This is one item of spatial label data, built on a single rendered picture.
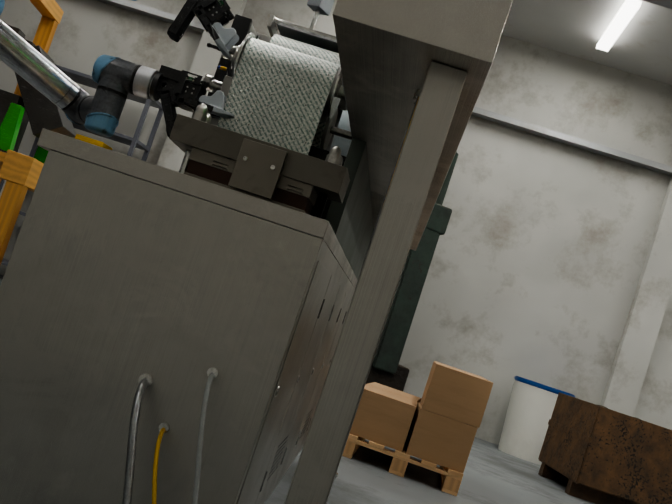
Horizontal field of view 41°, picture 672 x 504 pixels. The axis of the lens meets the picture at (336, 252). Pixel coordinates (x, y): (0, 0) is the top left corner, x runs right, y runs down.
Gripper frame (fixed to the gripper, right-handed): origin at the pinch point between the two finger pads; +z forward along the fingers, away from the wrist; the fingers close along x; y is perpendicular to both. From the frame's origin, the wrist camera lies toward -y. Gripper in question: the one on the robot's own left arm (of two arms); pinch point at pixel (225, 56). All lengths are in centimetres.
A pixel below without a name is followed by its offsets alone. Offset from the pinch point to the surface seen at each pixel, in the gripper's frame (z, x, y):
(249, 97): 13.6, -4.3, -0.5
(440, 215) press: 16, 621, 101
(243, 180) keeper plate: 35.3, -26.1, -11.4
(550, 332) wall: 171, 713, 143
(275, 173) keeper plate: 37.7, -26.1, -4.6
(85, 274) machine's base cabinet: 36, -30, -50
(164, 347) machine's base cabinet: 58, -30, -44
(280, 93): 16.8, -4.3, 6.5
